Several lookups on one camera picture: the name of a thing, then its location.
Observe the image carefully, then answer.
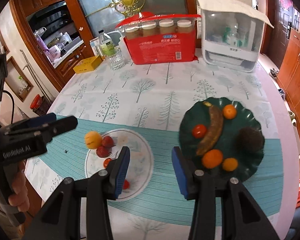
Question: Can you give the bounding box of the small red cherry tomato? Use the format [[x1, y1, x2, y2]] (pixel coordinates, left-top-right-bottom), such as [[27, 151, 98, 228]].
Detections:
[[122, 179, 130, 190]]

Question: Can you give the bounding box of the yellow orange fruit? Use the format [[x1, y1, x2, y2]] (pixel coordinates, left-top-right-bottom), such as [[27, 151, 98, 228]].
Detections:
[[84, 131, 103, 150]]

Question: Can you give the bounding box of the red lychee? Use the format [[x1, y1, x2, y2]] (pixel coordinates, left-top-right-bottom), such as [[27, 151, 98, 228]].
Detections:
[[102, 135, 115, 148], [96, 145, 111, 158]]

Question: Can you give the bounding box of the person's left hand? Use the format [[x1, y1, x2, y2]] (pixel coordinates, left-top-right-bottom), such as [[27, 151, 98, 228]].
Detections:
[[8, 161, 30, 212]]

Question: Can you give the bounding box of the large orange tangerine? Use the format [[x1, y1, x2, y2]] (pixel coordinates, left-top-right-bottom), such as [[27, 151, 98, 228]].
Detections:
[[202, 149, 223, 169]]

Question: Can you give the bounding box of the small orange tangerine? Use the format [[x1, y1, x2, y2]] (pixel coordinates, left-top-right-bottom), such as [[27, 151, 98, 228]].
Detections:
[[222, 158, 238, 172]]

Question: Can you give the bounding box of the white printed round plate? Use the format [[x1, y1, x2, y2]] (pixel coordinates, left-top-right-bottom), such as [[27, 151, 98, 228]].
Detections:
[[84, 128, 154, 202]]

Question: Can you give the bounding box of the red tomato on green plate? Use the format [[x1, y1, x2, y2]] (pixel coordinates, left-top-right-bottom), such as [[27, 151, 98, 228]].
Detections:
[[192, 124, 207, 139]]

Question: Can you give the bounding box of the dark green scalloped plate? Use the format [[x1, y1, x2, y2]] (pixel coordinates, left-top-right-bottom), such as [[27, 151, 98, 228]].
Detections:
[[179, 97, 264, 181]]

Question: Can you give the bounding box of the brown overripe banana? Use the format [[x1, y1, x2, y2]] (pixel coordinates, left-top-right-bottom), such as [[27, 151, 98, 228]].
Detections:
[[196, 101, 224, 156]]

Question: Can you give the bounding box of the yellow cardboard box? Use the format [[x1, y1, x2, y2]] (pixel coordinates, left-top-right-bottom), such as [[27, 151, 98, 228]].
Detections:
[[73, 56, 102, 74]]

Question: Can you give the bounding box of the dark avocado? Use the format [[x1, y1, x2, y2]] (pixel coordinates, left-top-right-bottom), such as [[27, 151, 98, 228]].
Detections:
[[236, 127, 265, 153]]

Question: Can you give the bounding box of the top orange tangerine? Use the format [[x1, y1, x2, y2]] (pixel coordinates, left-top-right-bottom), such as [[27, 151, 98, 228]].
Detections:
[[222, 104, 237, 120]]

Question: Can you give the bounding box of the clear glass cup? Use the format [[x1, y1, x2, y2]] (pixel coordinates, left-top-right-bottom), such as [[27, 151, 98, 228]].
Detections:
[[106, 48, 126, 70]]

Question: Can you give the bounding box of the tree pattern tablecloth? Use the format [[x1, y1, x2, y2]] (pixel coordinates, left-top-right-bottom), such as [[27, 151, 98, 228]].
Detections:
[[26, 60, 299, 239]]

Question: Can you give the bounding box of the plastic bottle green label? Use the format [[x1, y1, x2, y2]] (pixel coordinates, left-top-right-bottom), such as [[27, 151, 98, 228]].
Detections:
[[98, 30, 115, 56]]

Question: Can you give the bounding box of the white plastic bottle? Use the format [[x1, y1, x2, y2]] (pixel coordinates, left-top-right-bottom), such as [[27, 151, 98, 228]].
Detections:
[[118, 37, 132, 61]]

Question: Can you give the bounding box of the red paper cup package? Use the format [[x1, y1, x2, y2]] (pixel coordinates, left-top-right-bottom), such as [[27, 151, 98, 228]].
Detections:
[[115, 12, 200, 64]]

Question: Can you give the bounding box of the orange wooden cabinet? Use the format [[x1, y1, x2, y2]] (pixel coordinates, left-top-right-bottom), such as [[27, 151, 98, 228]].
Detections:
[[277, 29, 300, 138]]

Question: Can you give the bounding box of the white clear storage box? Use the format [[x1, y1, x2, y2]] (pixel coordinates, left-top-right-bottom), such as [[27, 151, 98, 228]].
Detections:
[[197, 2, 270, 73]]

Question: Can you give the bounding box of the black cable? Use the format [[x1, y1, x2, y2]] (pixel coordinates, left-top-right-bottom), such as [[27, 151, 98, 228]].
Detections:
[[2, 90, 16, 125]]

